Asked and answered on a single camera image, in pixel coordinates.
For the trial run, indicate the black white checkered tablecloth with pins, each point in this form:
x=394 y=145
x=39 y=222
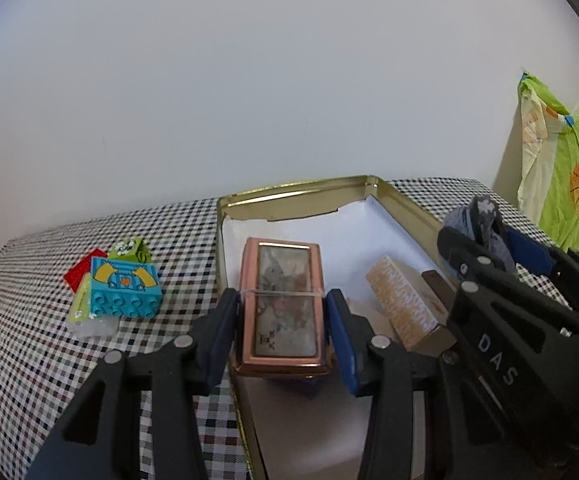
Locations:
x=29 y=360

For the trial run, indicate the green printed hanging cloth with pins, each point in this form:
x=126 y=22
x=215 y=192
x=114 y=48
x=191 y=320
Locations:
x=564 y=175

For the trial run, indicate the green ball print toy block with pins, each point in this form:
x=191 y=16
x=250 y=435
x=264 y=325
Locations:
x=129 y=249

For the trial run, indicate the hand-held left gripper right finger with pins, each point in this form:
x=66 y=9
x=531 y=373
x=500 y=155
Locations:
x=342 y=347

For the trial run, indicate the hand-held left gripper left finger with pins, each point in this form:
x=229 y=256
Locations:
x=219 y=345

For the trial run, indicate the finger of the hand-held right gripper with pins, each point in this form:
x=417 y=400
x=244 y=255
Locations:
x=529 y=255
x=462 y=255

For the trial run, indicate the red toy block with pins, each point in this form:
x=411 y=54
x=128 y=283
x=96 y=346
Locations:
x=76 y=275

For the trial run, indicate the gold metal tin box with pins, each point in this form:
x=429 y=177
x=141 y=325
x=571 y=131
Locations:
x=294 y=195

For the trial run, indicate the lime green toy block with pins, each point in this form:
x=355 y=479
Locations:
x=80 y=305

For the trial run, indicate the white box with patterned side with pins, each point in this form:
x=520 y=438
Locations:
x=399 y=295

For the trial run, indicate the grey patterned hair scrunchie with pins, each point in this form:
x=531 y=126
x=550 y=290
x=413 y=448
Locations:
x=484 y=215

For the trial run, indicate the blue printed toy block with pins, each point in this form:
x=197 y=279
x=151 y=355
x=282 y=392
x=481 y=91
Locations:
x=124 y=285

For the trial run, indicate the rose gold framed box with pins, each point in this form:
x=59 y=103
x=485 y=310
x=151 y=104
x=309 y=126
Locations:
x=279 y=310

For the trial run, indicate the white paper liner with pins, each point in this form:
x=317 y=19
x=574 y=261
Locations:
x=349 y=240

